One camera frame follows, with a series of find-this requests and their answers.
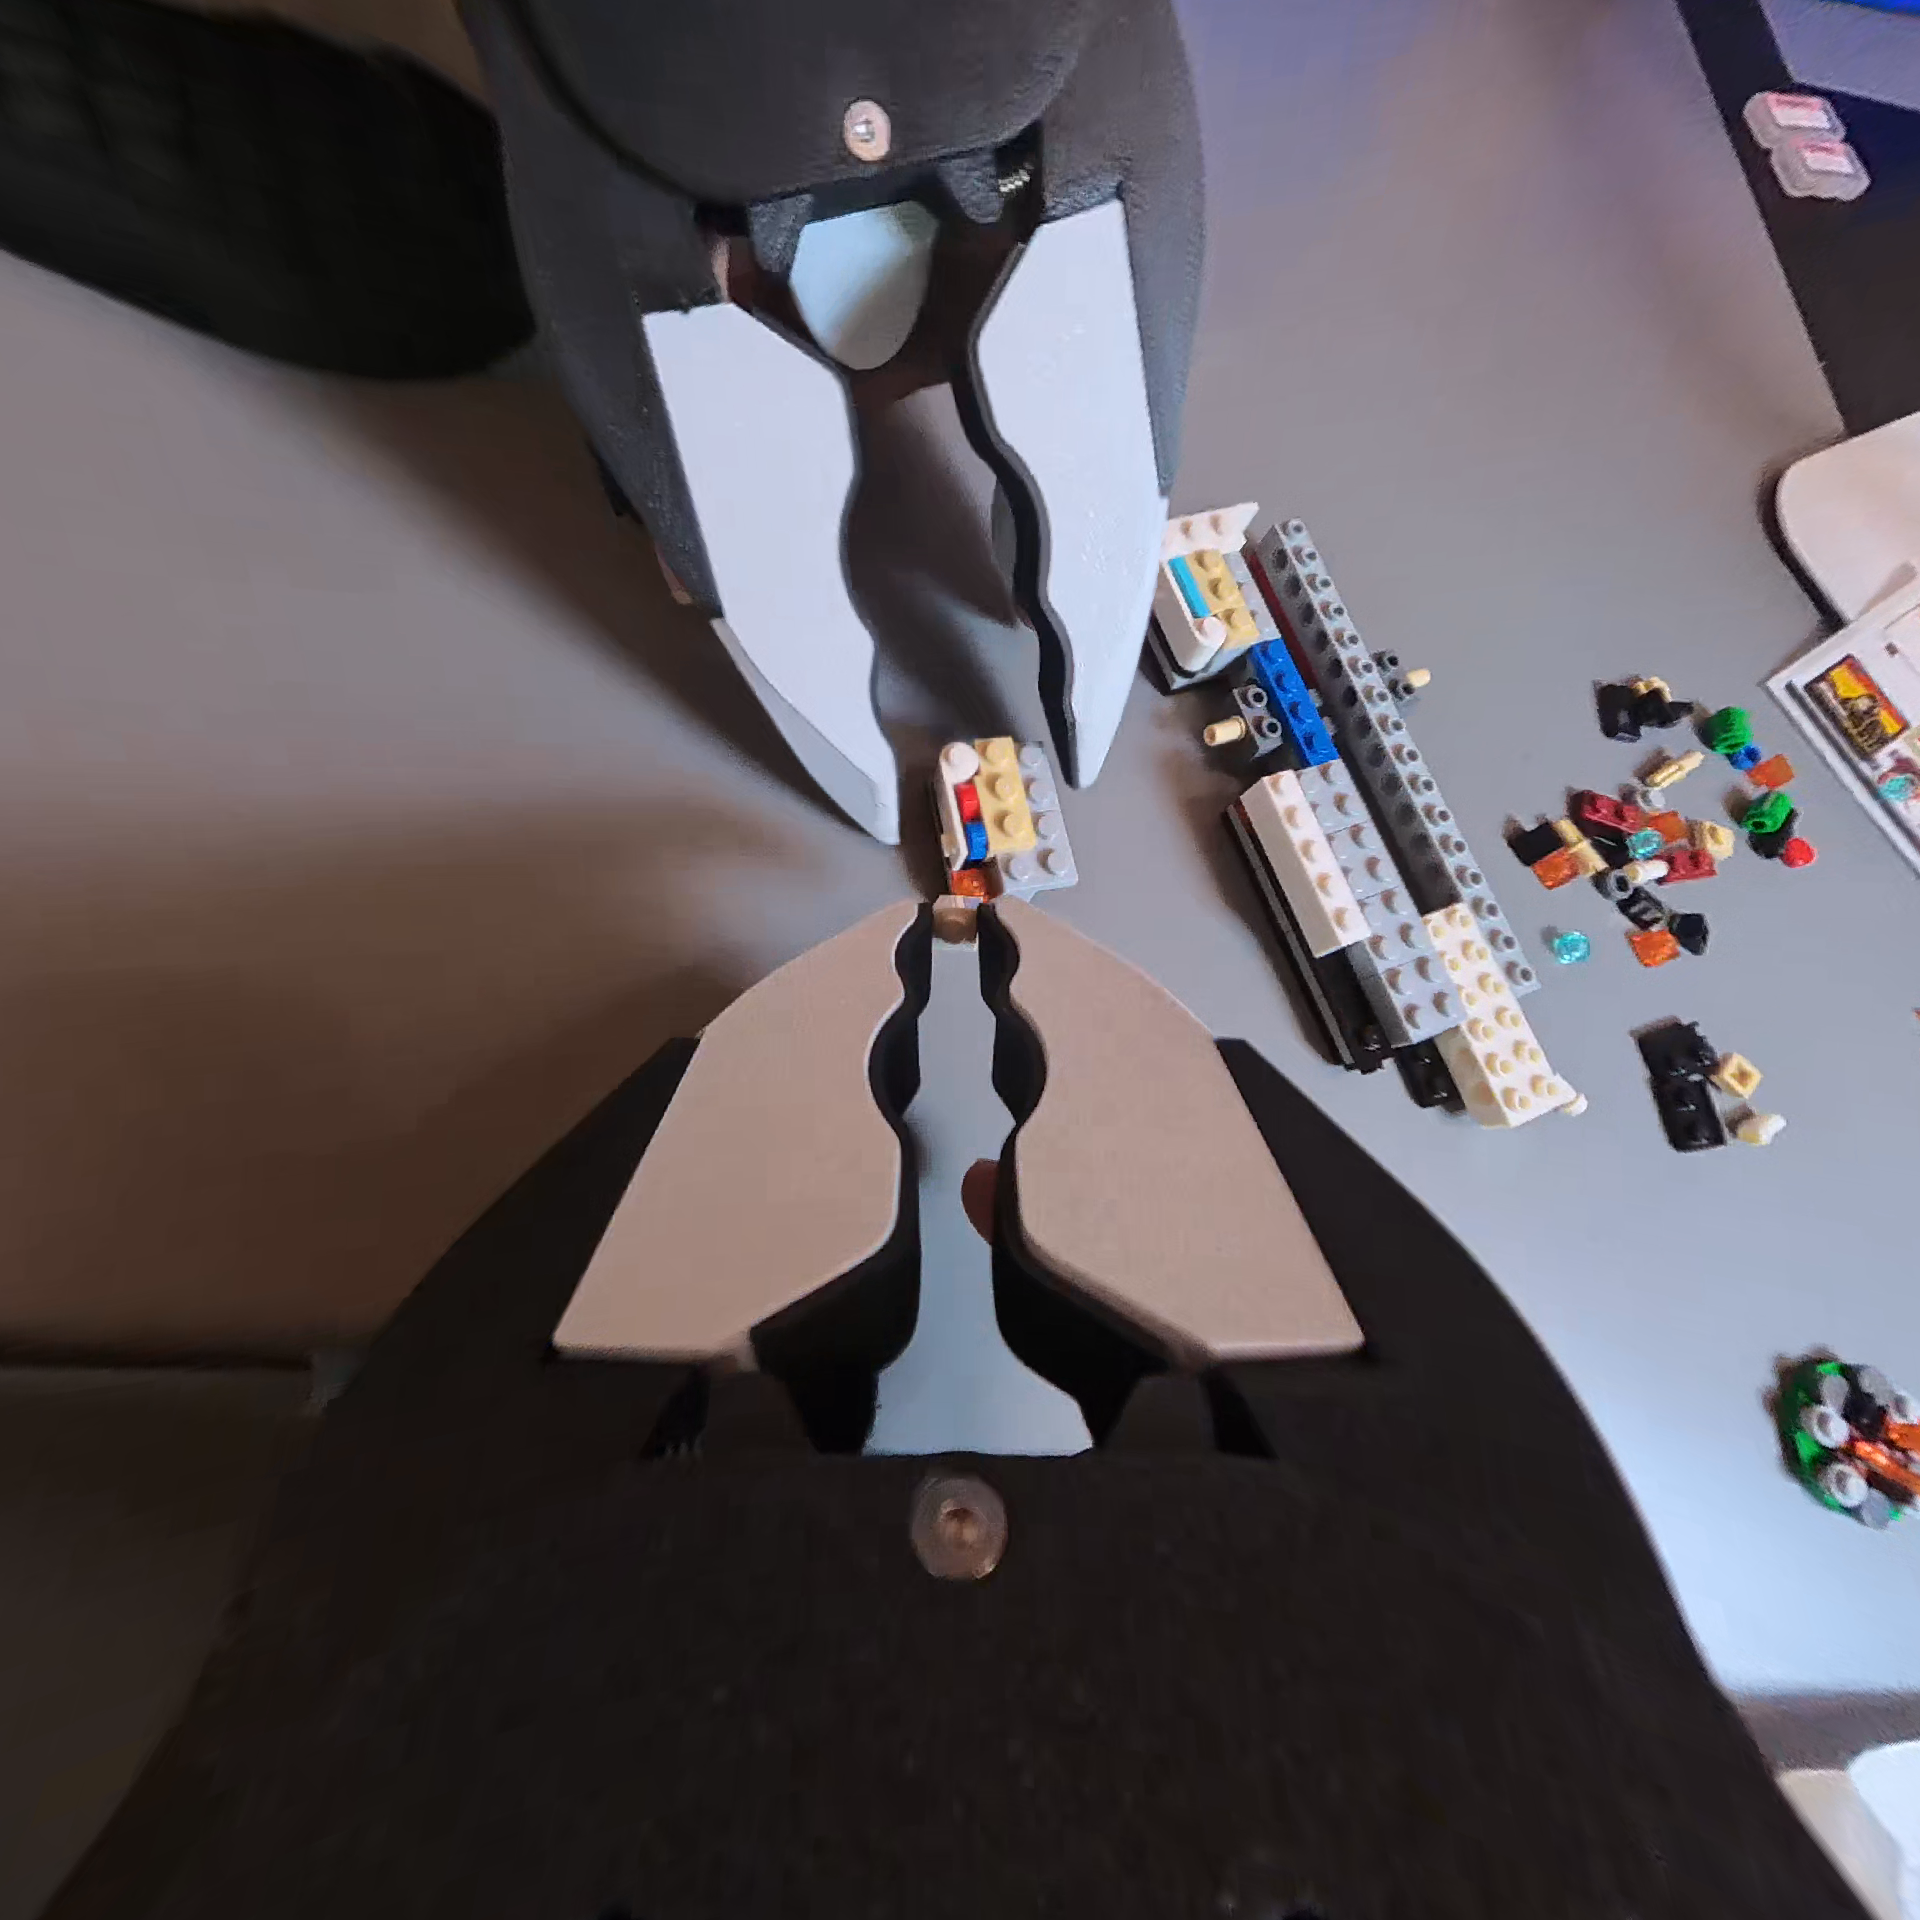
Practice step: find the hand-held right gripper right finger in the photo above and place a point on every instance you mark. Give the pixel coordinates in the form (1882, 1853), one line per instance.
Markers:
(1184, 1184)

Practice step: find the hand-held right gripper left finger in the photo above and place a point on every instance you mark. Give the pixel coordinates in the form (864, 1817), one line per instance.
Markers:
(751, 1172)

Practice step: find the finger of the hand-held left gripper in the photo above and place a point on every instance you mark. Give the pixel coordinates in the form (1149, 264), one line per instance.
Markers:
(1088, 451)
(763, 525)

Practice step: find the cream lego lever piece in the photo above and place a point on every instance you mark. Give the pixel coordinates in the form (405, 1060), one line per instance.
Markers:
(961, 764)

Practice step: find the tan round lego piece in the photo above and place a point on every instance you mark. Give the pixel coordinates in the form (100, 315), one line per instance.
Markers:
(954, 919)

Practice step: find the tan lego plate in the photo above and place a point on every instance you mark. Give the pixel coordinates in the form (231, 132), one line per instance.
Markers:
(1004, 788)

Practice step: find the small grey lego assembly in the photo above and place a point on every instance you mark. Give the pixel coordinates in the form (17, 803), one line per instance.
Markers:
(1042, 856)

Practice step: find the pile of lego pieces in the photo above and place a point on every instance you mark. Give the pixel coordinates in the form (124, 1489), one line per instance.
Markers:
(1621, 839)

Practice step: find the white book stand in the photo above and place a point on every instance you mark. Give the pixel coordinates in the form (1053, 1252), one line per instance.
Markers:
(1860, 510)

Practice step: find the long grey lego build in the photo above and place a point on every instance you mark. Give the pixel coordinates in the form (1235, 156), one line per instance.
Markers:
(1395, 796)

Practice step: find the green round lego campfire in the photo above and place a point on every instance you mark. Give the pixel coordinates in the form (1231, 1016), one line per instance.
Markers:
(1845, 1440)

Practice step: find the lego sticker sheet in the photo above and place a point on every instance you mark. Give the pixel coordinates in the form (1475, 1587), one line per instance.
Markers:
(1860, 720)

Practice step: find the person's right hand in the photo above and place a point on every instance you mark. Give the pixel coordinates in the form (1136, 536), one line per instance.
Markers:
(981, 1200)

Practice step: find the black mesh armrest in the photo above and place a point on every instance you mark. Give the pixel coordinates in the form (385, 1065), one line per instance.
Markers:
(224, 182)

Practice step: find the printed white paper bag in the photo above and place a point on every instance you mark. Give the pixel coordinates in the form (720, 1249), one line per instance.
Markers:
(1868, 1830)

